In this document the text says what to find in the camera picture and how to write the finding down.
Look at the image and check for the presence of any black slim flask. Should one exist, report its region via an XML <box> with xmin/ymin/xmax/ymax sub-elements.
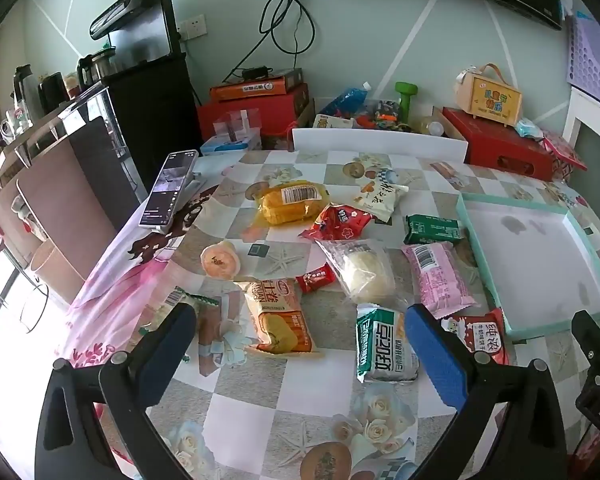
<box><xmin>12</xmin><ymin>64</ymin><xmax>35</xmax><ymax>121</ymax></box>

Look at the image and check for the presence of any black thermos jug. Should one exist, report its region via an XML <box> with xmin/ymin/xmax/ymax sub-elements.
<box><xmin>38</xmin><ymin>72</ymin><xmax>71</xmax><ymax>113</ymax></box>

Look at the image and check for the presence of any brown side cabinet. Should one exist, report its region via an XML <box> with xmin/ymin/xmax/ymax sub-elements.
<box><xmin>0</xmin><ymin>82</ymin><xmax>148</xmax><ymax>261</ymax></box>

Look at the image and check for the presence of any white phone stand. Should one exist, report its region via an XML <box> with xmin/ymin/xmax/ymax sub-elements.
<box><xmin>155</xmin><ymin>172</ymin><xmax>208</xmax><ymax>235</ymax></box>

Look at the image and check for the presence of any white wall socket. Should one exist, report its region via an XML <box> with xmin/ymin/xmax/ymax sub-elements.
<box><xmin>176</xmin><ymin>17</ymin><xmax>207</xmax><ymax>41</ymax></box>

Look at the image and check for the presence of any white printed snack packet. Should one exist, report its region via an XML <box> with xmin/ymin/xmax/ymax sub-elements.
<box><xmin>354</xmin><ymin>167</ymin><xmax>410</xmax><ymax>223</ymax></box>

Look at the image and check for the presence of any tan house gift box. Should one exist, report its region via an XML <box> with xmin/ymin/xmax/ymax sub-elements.
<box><xmin>455</xmin><ymin>63</ymin><xmax>523</xmax><ymax>128</ymax></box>

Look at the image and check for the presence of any pink snack packet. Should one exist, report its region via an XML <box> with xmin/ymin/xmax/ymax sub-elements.
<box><xmin>401</xmin><ymin>241</ymin><xmax>480</xmax><ymax>321</ymax></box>

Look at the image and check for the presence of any green snack box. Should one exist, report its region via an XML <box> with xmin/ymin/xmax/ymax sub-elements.
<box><xmin>404</xmin><ymin>214</ymin><xmax>465</xmax><ymax>246</ymax></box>

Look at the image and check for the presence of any smartphone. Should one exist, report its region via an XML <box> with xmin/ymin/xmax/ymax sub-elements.
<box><xmin>139</xmin><ymin>149</ymin><xmax>200</xmax><ymax>228</ymax></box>

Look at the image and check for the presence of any black water dispenser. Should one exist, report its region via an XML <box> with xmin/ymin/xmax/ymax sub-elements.
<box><xmin>77</xmin><ymin>0</ymin><xmax>203</xmax><ymax>201</ymax></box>

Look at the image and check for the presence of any round orange jelly cup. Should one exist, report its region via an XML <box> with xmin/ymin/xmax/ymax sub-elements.
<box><xmin>201</xmin><ymin>240</ymin><xmax>243</xmax><ymax>281</ymax></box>

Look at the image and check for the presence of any small yellow white box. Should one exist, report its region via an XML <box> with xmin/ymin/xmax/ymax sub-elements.
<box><xmin>312</xmin><ymin>114</ymin><xmax>356</xmax><ymax>131</ymax></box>

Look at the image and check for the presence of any brown paper bag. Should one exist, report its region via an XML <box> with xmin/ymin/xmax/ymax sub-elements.
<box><xmin>30</xmin><ymin>242</ymin><xmax>86</xmax><ymax>306</ymax></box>

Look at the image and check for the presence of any white side furniture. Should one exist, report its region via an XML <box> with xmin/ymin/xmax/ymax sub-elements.
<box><xmin>562</xmin><ymin>85</ymin><xmax>600</xmax><ymax>171</ymax></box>

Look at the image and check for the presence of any red gift box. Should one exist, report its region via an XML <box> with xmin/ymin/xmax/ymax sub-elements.
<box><xmin>441</xmin><ymin>106</ymin><xmax>556</xmax><ymax>182</ymax></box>

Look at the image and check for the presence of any blue face mask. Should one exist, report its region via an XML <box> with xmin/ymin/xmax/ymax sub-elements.
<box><xmin>514</xmin><ymin>117</ymin><xmax>546</xmax><ymax>140</ymax></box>

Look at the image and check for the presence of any green striped snack packet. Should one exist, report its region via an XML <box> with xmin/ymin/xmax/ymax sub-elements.
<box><xmin>139</xmin><ymin>286</ymin><xmax>221</xmax><ymax>333</ymax></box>

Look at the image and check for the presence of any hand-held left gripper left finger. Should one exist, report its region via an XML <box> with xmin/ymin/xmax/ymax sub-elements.
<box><xmin>34</xmin><ymin>302</ymin><xmax>197</xmax><ymax>480</ymax></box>

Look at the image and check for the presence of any clear plastic box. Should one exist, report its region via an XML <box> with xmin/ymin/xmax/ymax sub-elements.
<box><xmin>212</xmin><ymin>109</ymin><xmax>262</xmax><ymax>142</ymax></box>

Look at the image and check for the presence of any green dumbbell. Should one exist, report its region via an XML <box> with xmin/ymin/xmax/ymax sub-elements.
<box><xmin>394</xmin><ymin>81</ymin><xmax>420</xmax><ymax>123</ymax></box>

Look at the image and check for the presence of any teal cardboard tray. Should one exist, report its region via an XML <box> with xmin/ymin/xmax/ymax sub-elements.
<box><xmin>455</xmin><ymin>192</ymin><xmax>600</xmax><ymax>343</ymax></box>

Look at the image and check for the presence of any yellow plastic bottle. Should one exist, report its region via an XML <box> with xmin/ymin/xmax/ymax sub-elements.
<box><xmin>415</xmin><ymin>116</ymin><xmax>446</xmax><ymax>137</ymax></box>

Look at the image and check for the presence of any red snack bag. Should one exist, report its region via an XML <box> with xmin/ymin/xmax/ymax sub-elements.
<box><xmin>298</xmin><ymin>203</ymin><xmax>376</xmax><ymax>242</ymax></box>

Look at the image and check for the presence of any steel kettle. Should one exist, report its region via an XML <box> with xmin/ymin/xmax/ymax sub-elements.
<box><xmin>77</xmin><ymin>47</ymin><xmax>118</xmax><ymax>91</ymax></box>

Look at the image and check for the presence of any black power cable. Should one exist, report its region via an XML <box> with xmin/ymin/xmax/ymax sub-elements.
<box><xmin>223</xmin><ymin>0</ymin><xmax>317</xmax><ymax>83</ymax></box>

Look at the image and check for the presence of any orange flat box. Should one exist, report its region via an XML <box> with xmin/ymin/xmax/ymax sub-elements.
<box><xmin>210</xmin><ymin>67</ymin><xmax>305</xmax><ymax>102</ymax></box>

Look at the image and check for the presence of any red white snack packet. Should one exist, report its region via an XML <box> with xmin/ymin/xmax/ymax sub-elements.
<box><xmin>440</xmin><ymin>308</ymin><xmax>511</xmax><ymax>367</ymax></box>

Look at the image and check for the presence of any purple wall poster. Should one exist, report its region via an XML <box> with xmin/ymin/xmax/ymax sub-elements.
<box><xmin>565</xmin><ymin>10</ymin><xmax>600</xmax><ymax>111</ymax></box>

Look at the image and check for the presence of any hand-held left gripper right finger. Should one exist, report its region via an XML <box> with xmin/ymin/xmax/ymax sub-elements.
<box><xmin>404</xmin><ymin>304</ymin><xmax>566</xmax><ymax>480</ymax></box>

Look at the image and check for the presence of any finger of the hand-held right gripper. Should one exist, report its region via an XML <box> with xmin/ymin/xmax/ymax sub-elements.
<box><xmin>571</xmin><ymin>310</ymin><xmax>600</xmax><ymax>376</ymax></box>

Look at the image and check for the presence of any yellow bread packet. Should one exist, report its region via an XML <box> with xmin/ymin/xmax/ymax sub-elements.
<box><xmin>244</xmin><ymin>180</ymin><xmax>331</xmax><ymax>233</ymax></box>

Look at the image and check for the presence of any green white snack packet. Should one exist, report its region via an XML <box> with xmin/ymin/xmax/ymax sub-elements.
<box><xmin>355</xmin><ymin>304</ymin><xmax>421</xmax><ymax>383</ymax></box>

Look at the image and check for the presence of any small red candy packet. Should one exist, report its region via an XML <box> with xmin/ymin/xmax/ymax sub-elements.
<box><xmin>295</xmin><ymin>262</ymin><xmax>337</xmax><ymax>295</ymax></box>

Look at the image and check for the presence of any clear bun packet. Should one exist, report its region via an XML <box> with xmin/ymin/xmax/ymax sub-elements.
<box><xmin>316</xmin><ymin>239</ymin><xmax>397</xmax><ymax>305</ymax></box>

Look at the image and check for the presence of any pile of colourful toys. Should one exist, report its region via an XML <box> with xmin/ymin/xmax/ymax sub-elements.
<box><xmin>357</xmin><ymin>100</ymin><xmax>411</xmax><ymax>133</ymax></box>

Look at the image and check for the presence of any blue plastic bottle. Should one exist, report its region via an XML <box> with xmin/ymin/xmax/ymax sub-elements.
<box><xmin>319</xmin><ymin>82</ymin><xmax>373</xmax><ymax>117</ymax></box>

